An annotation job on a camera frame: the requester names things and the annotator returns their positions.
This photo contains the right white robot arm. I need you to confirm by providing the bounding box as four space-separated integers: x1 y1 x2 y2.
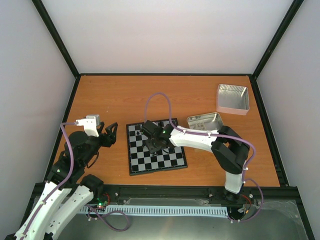
140 120 251 204

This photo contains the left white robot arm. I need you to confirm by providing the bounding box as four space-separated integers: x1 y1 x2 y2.
6 115 118 240

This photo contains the small circuit board with led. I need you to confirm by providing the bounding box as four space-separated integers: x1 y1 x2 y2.
97 195 110 209

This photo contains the open metal tin with pieces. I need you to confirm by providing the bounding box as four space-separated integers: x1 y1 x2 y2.
187 112 224 131

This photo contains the black and silver chessboard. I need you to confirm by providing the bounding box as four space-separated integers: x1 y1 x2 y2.
126 122 188 176

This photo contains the pink-rimmed metal tin lid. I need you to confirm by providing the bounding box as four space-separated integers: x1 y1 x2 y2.
216 84 250 116

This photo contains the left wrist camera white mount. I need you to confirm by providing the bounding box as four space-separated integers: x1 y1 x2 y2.
75 114 101 138

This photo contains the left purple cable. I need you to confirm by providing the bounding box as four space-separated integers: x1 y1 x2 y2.
21 122 77 240

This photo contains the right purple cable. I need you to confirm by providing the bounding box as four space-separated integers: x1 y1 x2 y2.
144 92 265 223

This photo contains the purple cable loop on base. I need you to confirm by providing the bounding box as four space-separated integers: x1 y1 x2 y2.
84 203 131 232

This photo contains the light blue cable duct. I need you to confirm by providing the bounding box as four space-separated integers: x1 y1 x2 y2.
96 205 228 218

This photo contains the black frame rail front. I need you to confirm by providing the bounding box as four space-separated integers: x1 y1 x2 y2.
34 183 298 201

